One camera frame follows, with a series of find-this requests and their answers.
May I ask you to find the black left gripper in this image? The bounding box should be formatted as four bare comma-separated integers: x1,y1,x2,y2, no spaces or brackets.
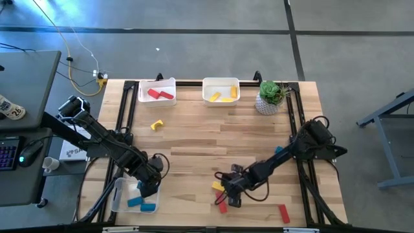
129,151,162,199

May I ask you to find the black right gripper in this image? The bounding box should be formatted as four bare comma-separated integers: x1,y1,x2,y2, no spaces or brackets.
214,164,256,208

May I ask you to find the long red block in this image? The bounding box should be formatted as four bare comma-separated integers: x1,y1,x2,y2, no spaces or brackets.
215,190,229,214
278,203,291,225

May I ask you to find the clear plastic bin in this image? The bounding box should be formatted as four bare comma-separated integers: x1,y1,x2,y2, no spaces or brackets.
109,177,161,215

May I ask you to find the white printed sheet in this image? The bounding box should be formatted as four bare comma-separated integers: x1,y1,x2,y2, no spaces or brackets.
59,124,92,162

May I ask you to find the succulent in patterned pot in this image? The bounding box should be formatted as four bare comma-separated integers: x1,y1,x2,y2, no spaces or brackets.
254,80,292,117

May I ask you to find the white cup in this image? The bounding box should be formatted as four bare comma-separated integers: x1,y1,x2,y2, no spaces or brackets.
41,156,61,174

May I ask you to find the white plastic bin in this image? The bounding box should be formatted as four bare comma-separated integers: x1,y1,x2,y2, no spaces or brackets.
138,77,177,108
202,76,241,107

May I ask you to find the yellow power plug block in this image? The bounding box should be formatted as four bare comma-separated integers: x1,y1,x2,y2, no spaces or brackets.
93,69,109,89

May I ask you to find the black computer mouse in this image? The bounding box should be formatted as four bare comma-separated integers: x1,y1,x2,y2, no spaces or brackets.
17,139,45,168

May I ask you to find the dark grey desk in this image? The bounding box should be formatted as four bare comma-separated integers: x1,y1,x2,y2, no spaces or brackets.
0,128,54,208

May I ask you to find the backlit keyboard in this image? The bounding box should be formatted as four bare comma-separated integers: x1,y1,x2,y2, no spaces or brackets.
0,135,21,172

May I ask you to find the white printed bottle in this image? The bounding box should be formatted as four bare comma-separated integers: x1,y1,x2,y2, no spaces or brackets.
0,94,27,121

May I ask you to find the grey metal table stand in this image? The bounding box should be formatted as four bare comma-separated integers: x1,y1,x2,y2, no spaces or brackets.
356,89,414,190

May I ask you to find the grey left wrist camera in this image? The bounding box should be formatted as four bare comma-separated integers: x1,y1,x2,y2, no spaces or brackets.
149,156,164,172

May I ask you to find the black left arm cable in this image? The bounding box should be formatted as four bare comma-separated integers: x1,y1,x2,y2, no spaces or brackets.
151,152,171,181

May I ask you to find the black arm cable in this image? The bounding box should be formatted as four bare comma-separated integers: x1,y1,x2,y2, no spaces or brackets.
151,152,171,181
241,178,270,203

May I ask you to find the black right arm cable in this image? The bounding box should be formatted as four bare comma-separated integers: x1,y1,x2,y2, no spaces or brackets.
241,178,270,203

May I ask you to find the silver bracket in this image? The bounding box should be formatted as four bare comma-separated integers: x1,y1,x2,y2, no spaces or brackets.
283,227,320,233
102,226,140,233

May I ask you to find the black cable beside table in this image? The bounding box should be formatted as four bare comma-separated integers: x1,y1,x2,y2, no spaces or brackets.
73,157,100,224

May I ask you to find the black aluminium table frame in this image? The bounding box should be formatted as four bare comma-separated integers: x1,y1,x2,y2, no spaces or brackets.
72,78,349,229

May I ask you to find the black floor cable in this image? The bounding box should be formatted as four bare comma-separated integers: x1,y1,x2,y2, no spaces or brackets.
56,71,98,89
59,60,95,74
0,41,36,53

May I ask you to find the yellow cable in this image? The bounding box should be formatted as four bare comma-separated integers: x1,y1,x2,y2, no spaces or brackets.
31,0,107,97

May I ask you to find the white cable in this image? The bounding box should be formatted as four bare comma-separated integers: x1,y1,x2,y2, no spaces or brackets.
69,27,100,76

